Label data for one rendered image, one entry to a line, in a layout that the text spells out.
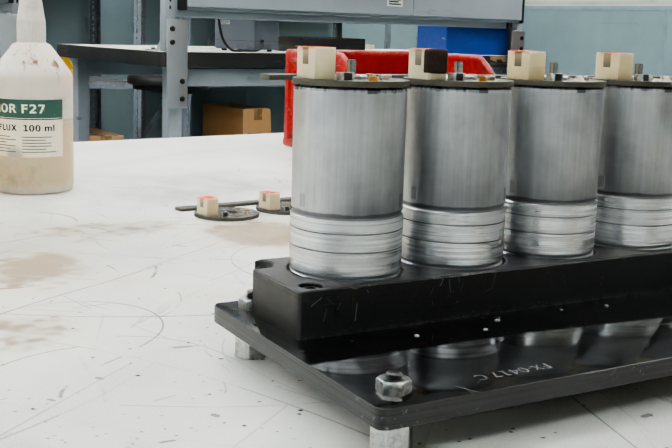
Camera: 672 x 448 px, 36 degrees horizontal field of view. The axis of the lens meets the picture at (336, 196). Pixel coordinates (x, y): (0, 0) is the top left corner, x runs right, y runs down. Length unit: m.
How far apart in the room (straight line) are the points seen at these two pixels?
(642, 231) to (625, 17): 5.79
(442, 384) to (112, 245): 0.18
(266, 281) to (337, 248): 0.02
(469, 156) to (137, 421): 0.09
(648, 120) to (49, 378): 0.15
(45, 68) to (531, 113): 0.25
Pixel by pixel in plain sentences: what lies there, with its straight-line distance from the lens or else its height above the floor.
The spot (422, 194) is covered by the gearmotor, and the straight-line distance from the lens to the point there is 0.23.
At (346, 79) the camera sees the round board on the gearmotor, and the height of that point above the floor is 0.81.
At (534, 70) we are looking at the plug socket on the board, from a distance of 0.24.
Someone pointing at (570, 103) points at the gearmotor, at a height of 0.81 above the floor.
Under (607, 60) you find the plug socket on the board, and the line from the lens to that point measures 0.26.
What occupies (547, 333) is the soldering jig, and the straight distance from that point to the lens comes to 0.22.
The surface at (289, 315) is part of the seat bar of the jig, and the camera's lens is 0.21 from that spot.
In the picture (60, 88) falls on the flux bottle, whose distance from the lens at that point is 0.45.
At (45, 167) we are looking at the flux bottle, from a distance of 0.45.
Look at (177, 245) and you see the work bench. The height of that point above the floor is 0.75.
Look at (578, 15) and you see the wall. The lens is 6.26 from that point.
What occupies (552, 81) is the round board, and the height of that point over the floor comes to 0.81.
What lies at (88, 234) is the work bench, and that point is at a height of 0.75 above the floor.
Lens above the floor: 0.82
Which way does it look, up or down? 9 degrees down
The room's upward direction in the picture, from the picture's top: 2 degrees clockwise
